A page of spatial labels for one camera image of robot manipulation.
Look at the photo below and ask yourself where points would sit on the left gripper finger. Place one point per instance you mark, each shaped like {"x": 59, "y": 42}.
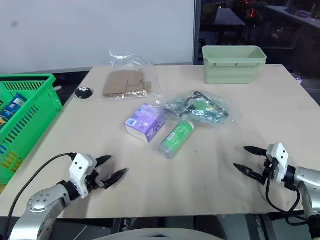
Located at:
{"x": 115, "y": 176}
{"x": 103, "y": 160}

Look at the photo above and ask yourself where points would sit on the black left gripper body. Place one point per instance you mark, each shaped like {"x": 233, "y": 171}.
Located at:
{"x": 93, "y": 181}

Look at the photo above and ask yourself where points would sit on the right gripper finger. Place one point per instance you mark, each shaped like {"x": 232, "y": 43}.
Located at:
{"x": 256, "y": 151}
{"x": 248, "y": 172}

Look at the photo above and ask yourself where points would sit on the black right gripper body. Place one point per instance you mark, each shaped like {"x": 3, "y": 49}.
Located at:
{"x": 269, "y": 172}

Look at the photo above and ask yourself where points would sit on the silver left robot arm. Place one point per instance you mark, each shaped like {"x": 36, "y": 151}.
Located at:
{"x": 42, "y": 200}

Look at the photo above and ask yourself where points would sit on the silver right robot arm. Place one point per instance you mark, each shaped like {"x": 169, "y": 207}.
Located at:
{"x": 306, "y": 178}

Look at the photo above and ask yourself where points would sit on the green plastic basket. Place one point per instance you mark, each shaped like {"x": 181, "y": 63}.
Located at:
{"x": 30, "y": 112}

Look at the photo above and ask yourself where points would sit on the purple tissue box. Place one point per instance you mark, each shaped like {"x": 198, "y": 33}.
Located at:
{"x": 145, "y": 122}

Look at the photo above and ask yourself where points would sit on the black round disc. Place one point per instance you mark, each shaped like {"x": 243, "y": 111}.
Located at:
{"x": 83, "y": 92}

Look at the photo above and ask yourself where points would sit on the green labelled clear tube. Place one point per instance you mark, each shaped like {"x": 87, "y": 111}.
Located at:
{"x": 176, "y": 138}

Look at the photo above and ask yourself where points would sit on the grey rounded shape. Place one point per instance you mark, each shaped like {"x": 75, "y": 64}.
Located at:
{"x": 160, "y": 235}

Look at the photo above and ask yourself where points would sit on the clear bag with cardboard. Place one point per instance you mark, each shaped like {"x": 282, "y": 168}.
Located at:
{"x": 125, "y": 82}

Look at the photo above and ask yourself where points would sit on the small white peg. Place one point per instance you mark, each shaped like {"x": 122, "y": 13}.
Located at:
{"x": 58, "y": 88}

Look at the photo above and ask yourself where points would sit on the pale green plastic bin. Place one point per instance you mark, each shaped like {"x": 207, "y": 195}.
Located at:
{"x": 230, "y": 68}

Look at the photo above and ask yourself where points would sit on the blue snack packet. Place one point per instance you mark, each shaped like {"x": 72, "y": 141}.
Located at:
{"x": 13, "y": 105}

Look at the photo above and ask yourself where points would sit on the white board panel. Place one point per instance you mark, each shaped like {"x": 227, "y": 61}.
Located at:
{"x": 100, "y": 32}

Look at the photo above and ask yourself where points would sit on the dark background table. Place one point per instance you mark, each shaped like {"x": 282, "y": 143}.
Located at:
{"x": 230, "y": 17}

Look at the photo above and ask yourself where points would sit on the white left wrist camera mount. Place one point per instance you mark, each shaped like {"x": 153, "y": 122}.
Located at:
{"x": 79, "y": 170}

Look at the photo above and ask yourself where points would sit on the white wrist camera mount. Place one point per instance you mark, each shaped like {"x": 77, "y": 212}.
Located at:
{"x": 281, "y": 156}
{"x": 79, "y": 170}

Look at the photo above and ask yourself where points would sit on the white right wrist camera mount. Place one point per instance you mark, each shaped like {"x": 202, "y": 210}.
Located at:
{"x": 281, "y": 156}

